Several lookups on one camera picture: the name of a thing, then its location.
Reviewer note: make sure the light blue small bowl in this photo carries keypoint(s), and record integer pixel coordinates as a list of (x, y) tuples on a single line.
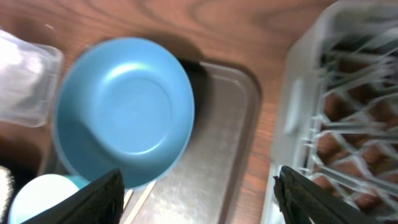
[(43, 193)]

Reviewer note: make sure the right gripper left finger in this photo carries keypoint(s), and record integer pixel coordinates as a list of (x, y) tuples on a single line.
[(100, 202)]

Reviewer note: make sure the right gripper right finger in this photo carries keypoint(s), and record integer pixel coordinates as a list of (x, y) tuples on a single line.
[(302, 201)]

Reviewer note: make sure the clear plastic waste bin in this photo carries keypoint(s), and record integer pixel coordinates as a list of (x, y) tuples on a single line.
[(29, 79)]

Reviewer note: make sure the brown serving tray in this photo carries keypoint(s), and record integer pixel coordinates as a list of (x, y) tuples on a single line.
[(204, 185)]

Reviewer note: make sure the pile of rice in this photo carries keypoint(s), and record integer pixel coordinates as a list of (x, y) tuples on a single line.
[(6, 191)]

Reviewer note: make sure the dark blue plate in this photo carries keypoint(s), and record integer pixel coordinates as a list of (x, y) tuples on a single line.
[(125, 104)]

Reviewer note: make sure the grey dishwasher rack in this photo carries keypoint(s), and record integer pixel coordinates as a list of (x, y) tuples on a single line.
[(337, 122)]

